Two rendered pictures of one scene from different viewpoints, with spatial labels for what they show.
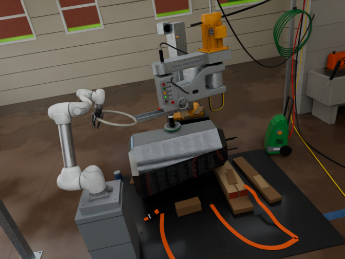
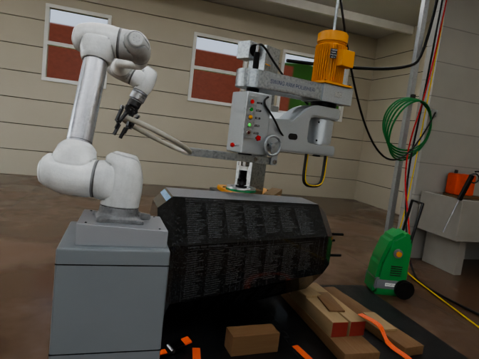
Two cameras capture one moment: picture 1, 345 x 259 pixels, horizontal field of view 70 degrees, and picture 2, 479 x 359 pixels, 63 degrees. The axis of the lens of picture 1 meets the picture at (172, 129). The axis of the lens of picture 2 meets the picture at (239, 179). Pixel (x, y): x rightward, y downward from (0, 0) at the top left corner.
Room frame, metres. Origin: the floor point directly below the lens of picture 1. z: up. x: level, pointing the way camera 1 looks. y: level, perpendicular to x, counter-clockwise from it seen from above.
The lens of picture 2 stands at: (0.12, 0.64, 1.26)
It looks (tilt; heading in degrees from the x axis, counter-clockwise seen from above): 6 degrees down; 347
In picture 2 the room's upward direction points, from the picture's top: 7 degrees clockwise
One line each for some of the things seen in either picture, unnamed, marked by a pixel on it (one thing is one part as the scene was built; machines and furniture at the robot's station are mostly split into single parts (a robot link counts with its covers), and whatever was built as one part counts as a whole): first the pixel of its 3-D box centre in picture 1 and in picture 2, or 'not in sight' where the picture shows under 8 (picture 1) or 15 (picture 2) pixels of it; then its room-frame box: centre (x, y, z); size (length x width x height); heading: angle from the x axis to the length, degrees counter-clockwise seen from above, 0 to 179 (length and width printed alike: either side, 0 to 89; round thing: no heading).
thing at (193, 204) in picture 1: (188, 206); (251, 339); (2.23, -0.04, 0.07); 0.30 x 0.12 x 0.12; 99
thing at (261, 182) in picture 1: (260, 181); (379, 321); (2.45, -1.03, 0.08); 0.25 x 0.10 x 0.01; 5
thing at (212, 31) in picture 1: (212, 32); (331, 60); (3.02, -0.64, 1.92); 0.31 x 0.28 x 0.40; 18
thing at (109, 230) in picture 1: (111, 229); (108, 325); (1.76, 0.75, 0.40); 0.50 x 0.50 x 0.80; 4
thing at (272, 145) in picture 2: (181, 102); (269, 145); (2.75, -0.16, 1.22); 0.15 x 0.10 x 0.15; 108
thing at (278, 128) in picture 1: (278, 126); (393, 245); (3.20, -1.58, 0.43); 0.35 x 0.35 x 0.87; 79
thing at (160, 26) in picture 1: (164, 28); (248, 50); (3.56, -0.10, 2.00); 0.20 x 0.18 x 0.15; 4
